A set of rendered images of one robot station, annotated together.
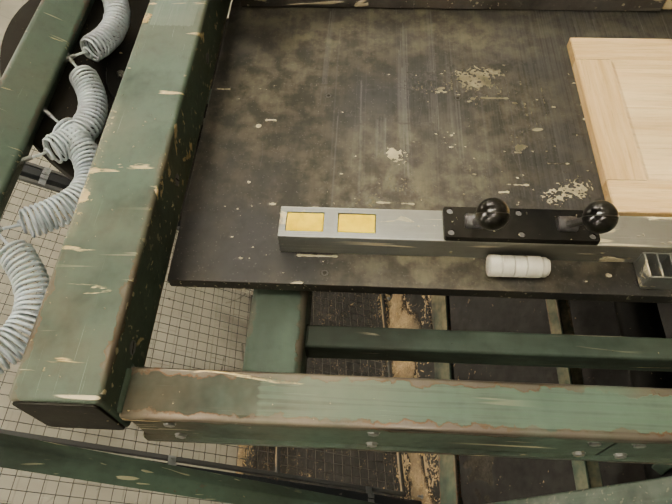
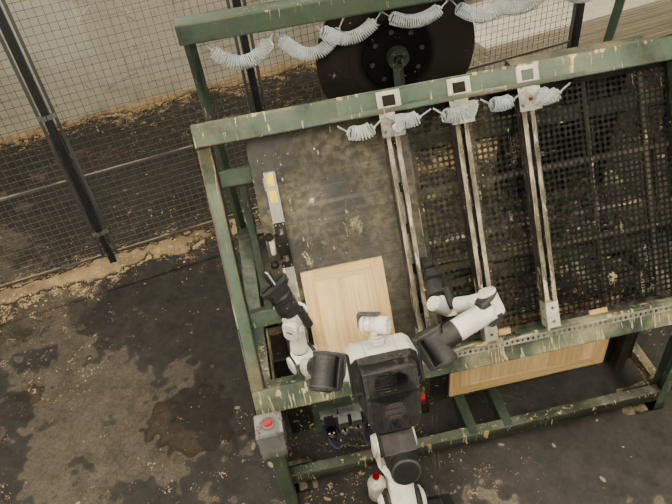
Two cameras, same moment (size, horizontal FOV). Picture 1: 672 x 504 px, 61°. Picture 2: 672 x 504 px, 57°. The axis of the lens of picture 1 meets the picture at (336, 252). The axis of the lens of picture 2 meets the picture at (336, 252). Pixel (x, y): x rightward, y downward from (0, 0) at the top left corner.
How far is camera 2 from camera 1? 2.11 m
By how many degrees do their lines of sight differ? 30
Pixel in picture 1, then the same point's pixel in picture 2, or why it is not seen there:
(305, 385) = (217, 195)
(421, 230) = (275, 216)
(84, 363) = (203, 140)
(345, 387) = (219, 205)
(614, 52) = (376, 272)
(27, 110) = (337, 14)
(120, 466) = (207, 108)
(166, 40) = (328, 111)
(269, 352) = (232, 177)
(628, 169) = (318, 277)
